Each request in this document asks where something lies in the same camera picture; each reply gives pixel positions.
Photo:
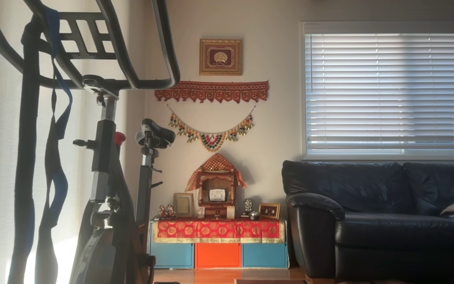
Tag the white curtain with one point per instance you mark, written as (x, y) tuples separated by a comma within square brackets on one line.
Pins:
[(4, 157)]

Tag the small dark metal bowl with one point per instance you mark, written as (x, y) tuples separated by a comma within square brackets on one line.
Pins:
[(254, 215)]

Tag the blue orange low cabinet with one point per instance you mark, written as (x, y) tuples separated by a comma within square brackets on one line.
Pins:
[(217, 255)]

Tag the small wooden shrine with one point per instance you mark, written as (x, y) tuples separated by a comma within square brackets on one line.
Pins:
[(216, 185)]

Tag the small white card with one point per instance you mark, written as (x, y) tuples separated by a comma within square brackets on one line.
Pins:
[(230, 212)]

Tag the white window blinds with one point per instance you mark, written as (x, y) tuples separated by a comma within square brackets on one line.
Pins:
[(392, 94)]

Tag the white window frame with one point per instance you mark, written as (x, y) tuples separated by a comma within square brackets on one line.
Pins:
[(388, 27)]

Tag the red gold brocade cloth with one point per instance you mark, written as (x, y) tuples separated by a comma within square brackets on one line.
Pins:
[(219, 229)]

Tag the red embroidered wall hanging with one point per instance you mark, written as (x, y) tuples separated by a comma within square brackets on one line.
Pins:
[(211, 90)]

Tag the gold framed wall picture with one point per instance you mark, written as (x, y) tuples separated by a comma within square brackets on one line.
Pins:
[(220, 57)]

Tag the small dark framed picture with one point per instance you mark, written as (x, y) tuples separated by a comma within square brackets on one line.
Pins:
[(269, 211)]

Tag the black leather sofa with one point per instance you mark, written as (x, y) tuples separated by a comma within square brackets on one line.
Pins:
[(369, 236)]

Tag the black exercise bike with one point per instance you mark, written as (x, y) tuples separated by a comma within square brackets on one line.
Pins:
[(105, 157)]

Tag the small colourful figurines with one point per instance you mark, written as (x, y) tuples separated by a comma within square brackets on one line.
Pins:
[(166, 212)]

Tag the gold standing picture frame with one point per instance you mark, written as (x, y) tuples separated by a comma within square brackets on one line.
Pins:
[(183, 205)]

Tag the small silver idol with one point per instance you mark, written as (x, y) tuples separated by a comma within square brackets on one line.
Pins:
[(247, 206)]

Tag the beaded wall garland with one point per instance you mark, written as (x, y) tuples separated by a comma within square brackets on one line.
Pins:
[(211, 141)]

